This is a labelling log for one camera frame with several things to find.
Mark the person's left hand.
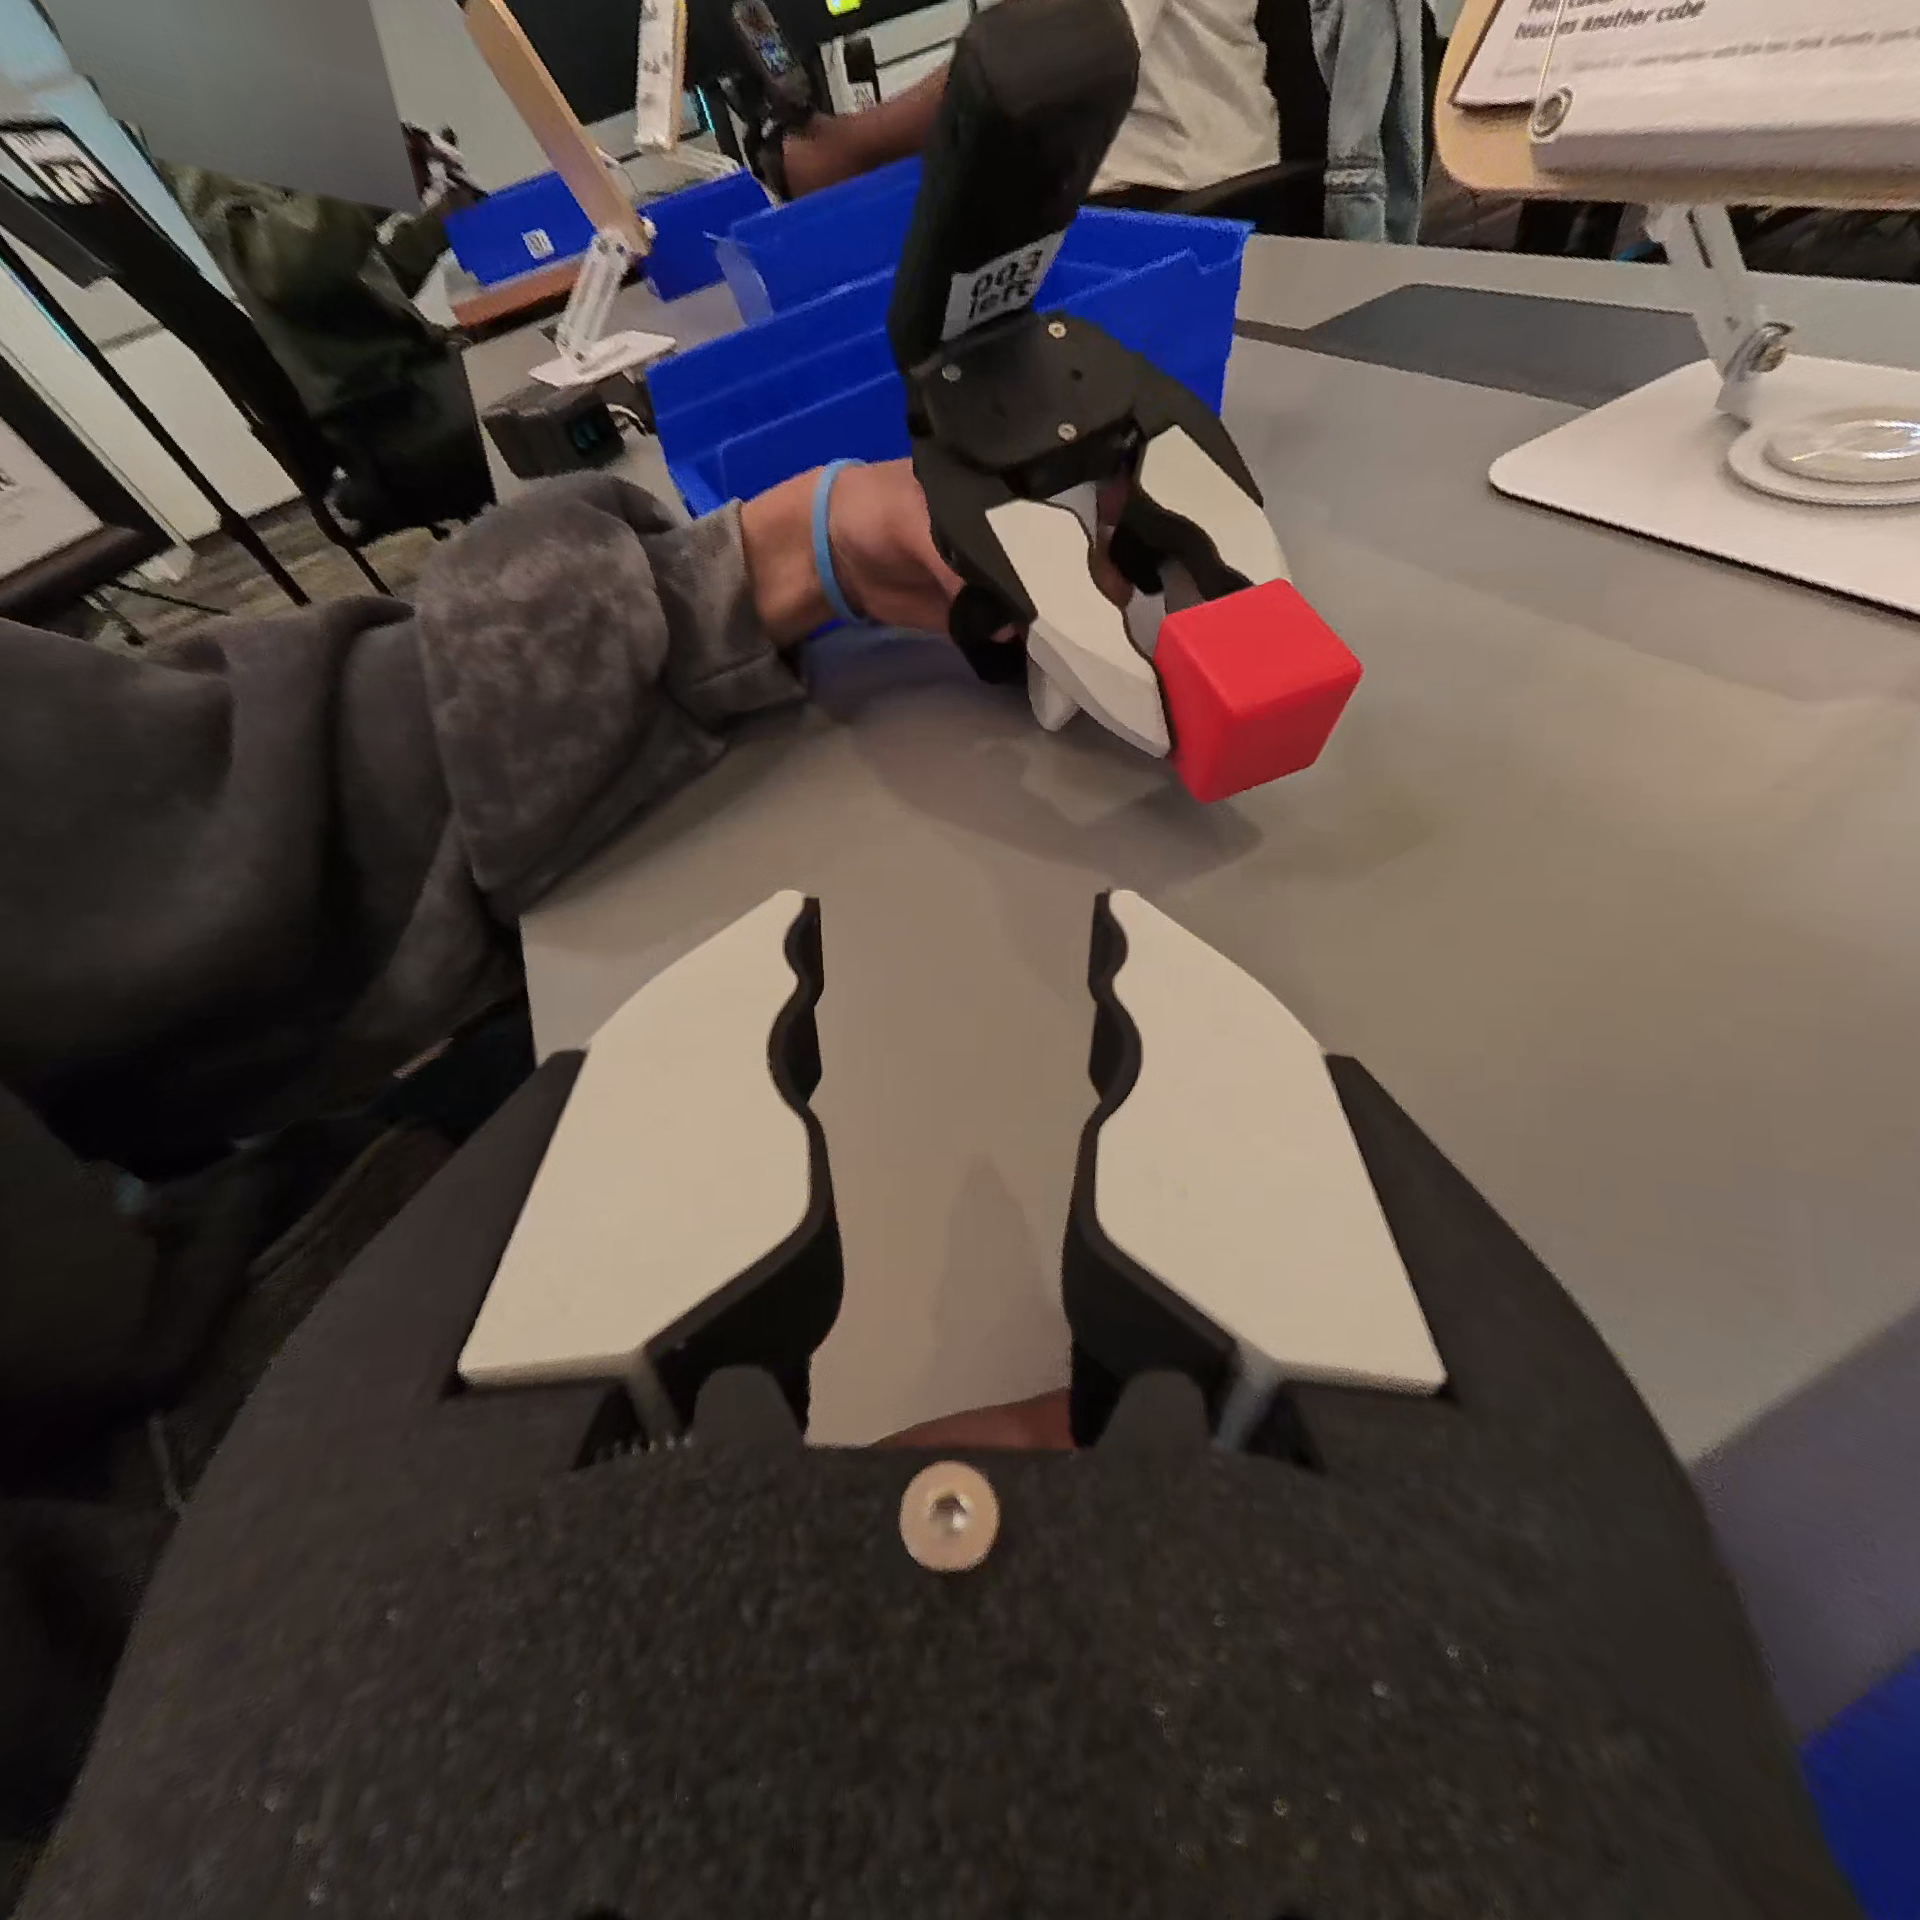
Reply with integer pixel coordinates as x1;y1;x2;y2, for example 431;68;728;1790
739;455;967;647

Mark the printed instruction sheet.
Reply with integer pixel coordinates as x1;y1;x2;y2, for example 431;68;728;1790
1451;0;1920;181

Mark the red cube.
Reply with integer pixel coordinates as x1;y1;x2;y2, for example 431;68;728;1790
1155;582;1361;801

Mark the person's left forearm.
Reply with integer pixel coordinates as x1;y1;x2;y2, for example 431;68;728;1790
0;478;810;1185

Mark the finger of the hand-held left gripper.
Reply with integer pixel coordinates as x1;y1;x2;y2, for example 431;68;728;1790
982;482;1181;760
1115;411;1295;617

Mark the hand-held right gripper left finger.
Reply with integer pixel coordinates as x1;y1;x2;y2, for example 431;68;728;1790
460;891;841;1443

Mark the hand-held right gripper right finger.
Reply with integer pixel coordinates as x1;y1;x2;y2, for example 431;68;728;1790
1063;891;1445;1446

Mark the blue wristband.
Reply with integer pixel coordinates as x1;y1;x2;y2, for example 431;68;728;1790
807;458;876;629

